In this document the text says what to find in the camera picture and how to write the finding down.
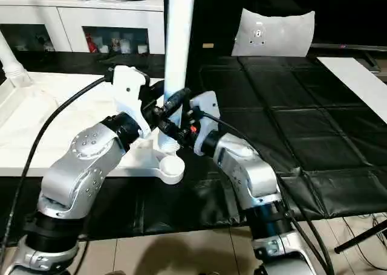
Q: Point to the white plastic table top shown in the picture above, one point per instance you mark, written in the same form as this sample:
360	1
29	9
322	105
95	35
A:
36	118

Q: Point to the white plastic table leg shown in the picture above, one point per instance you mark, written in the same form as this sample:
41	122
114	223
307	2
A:
179	39
13	57

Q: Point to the black work mat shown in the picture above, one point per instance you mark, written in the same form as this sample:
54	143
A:
302	118

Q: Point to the white glass-door cabinet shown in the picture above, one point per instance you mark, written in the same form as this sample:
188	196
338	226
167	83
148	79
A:
66	21

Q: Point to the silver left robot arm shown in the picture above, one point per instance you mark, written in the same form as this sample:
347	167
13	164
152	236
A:
78	172

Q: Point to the small yellow label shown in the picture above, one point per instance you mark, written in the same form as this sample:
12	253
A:
208	45

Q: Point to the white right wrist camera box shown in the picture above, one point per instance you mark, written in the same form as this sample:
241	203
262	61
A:
207	115

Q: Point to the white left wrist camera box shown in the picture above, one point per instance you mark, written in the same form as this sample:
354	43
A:
130	90

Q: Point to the white flat board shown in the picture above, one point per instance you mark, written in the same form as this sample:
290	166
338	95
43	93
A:
360	81

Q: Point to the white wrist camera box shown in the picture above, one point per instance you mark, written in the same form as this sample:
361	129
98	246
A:
130	90
207	115

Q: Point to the black table frame bar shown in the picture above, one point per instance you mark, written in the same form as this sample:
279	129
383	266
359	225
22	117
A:
363	236

